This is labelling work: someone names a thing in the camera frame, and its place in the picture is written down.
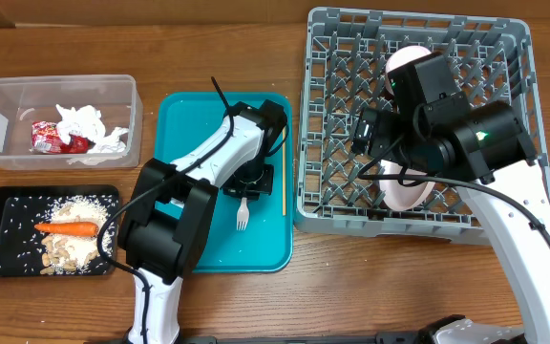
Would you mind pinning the grey dishwasher rack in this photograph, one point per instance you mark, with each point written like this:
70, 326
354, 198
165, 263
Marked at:
491, 59

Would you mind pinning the rice and peanut scraps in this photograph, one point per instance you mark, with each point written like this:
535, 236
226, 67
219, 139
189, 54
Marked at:
66, 254

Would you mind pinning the black food waste tray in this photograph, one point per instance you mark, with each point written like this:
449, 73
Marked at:
22, 207

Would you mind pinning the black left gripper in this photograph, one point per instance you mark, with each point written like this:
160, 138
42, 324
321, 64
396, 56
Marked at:
264, 182

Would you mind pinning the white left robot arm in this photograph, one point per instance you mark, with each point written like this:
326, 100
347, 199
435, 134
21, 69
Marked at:
167, 221

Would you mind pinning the clear plastic bin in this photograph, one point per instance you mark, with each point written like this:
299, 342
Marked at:
29, 99

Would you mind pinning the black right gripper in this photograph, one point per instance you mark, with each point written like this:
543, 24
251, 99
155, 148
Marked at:
382, 124

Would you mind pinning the pink bowl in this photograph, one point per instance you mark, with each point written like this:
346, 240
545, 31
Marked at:
402, 57

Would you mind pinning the orange carrot piece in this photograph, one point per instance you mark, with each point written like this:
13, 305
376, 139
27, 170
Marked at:
82, 229

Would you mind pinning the red snack wrapper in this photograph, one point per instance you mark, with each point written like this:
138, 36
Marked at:
46, 140

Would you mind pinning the teal plastic tray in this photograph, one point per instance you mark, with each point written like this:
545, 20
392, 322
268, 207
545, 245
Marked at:
186, 120

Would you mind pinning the wooden chopstick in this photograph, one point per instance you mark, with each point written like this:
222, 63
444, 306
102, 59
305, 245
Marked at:
284, 201

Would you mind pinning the white plastic fork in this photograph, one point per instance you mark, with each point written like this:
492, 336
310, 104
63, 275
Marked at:
242, 215

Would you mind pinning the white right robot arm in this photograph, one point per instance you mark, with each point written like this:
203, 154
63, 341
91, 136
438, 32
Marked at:
488, 156

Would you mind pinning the white paper napkin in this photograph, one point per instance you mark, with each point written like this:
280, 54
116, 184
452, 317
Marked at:
86, 123

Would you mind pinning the large white plate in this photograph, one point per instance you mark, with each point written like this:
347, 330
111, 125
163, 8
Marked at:
398, 197

